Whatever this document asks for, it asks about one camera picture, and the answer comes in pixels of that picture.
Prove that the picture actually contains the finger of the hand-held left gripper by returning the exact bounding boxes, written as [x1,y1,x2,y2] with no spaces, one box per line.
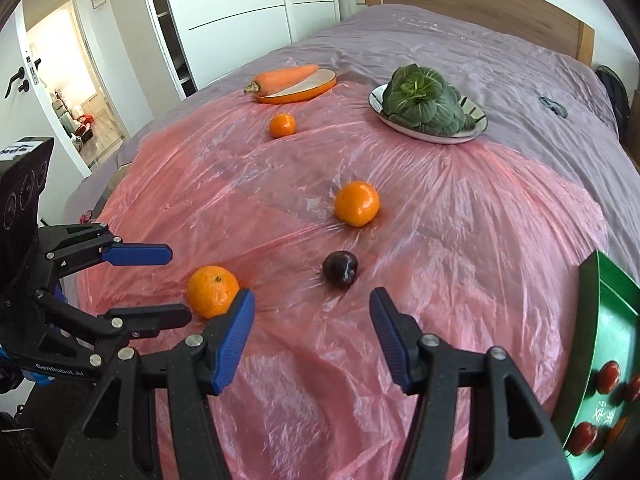
[369,287,573,480]
[52,287,257,480]

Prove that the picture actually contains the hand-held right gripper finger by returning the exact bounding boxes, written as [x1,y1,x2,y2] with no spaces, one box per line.
[30,289,192,369]
[42,221,174,274]

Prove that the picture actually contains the dark purple plum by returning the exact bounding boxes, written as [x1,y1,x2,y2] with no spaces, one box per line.
[321,251,359,289]

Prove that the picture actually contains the green rectangular tray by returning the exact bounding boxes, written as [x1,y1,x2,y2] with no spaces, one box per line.
[557,250,640,480]

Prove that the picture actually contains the white door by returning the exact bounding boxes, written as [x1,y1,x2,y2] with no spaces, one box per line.
[0,0,51,171]

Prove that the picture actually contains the pink plastic sheet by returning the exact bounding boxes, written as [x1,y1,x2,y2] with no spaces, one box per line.
[75,80,613,480]

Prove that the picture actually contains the small orange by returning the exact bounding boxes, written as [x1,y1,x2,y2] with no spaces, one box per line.
[269,113,297,140]

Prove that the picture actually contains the white round plate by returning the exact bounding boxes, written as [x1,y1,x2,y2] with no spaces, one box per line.
[369,83,487,145]

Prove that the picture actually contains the orange carrot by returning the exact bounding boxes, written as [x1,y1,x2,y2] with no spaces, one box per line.
[244,64,319,97]

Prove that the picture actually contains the orange rimmed oval plate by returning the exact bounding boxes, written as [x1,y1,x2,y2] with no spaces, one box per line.
[256,68,337,106]

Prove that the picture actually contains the green bok choy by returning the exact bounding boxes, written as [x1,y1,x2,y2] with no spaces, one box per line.
[382,64,476,137]

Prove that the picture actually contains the white wardrobe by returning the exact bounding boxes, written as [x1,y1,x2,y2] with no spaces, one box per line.
[142,0,341,101]

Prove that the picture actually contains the black backpack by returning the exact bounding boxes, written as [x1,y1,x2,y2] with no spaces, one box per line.
[595,65,631,133]

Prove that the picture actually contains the wooden headboard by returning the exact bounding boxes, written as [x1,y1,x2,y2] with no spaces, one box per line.
[363,0,596,68]

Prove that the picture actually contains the black door handle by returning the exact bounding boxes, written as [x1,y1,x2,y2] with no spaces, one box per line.
[4,66,30,100]

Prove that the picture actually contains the black cable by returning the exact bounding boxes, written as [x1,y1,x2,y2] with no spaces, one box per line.
[537,96,568,118]

